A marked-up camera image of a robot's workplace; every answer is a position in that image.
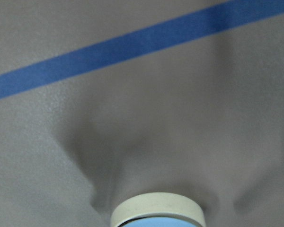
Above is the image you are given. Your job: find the brown paper table cover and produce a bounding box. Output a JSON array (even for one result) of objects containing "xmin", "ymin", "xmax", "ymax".
[{"xmin": 0, "ymin": 0, "xmax": 284, "ymax": 227}]

